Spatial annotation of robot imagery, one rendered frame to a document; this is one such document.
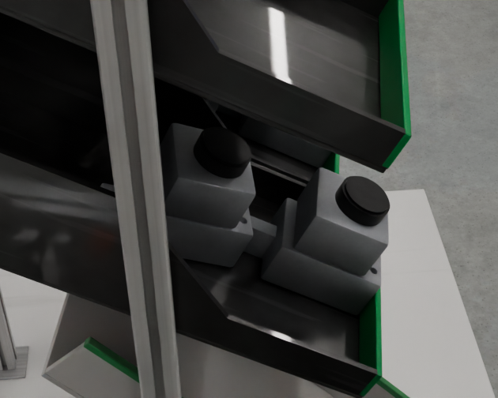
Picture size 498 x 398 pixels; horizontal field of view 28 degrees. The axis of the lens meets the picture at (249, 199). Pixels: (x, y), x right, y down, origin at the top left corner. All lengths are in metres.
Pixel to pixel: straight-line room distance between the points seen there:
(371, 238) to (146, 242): 0.15
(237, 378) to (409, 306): 0.40
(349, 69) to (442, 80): 2.46
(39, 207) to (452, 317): 0.65
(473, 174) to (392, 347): 1.62
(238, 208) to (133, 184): 0.11
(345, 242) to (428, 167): 2.07
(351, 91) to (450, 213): 2.02
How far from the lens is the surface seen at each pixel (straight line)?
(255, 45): 0.46
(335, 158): 0.67
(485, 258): 2.38
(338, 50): 0.50
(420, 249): 1.12
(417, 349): 1.02
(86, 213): 0.47
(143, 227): 0.44
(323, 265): 0.56
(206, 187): 0.51
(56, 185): 0.47
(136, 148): 0.41
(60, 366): 0.57
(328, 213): 0.54
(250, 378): 0.70
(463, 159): 2.66
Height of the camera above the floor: 1.62
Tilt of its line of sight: 41 degrees down
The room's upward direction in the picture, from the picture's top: 1 degrees counter-clockwise
